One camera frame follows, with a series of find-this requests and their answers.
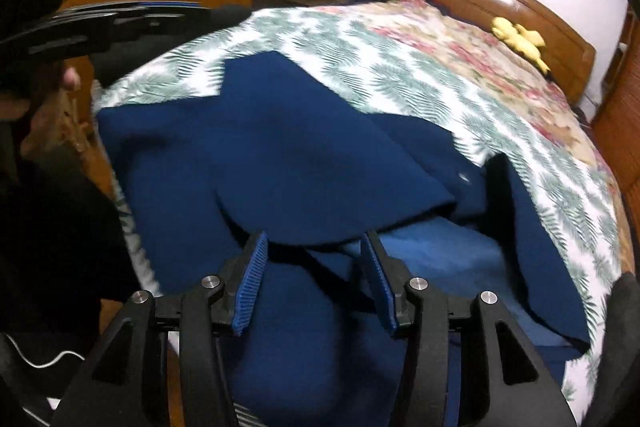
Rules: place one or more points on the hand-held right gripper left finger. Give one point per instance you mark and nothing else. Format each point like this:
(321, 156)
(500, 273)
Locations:
(250, 287)

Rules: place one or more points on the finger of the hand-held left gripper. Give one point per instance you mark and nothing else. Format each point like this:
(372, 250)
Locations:
(165, 23)
(150, 6)

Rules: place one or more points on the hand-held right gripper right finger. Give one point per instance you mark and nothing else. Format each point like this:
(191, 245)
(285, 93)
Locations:
(382, 292)

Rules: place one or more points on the navy blue suit jacket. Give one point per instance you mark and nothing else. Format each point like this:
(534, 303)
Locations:
(300, 167)

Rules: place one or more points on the person's left hand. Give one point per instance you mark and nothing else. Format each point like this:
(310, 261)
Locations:
(71, 78)

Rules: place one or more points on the leaf print bed sheet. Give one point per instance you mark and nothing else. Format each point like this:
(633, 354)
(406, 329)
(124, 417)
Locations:
(400, 57)

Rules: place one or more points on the dark cloth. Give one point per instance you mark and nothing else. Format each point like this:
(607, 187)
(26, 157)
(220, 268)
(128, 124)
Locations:
(617, 347)

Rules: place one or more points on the floral blanket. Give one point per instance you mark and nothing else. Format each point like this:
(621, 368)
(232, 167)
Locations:
(480, 52)

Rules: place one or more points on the yellow plush toy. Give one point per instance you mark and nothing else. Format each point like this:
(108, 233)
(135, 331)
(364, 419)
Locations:
(522, 39)

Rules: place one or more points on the wooden louvered wardrobe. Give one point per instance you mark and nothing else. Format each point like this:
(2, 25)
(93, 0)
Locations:
(620, 117)

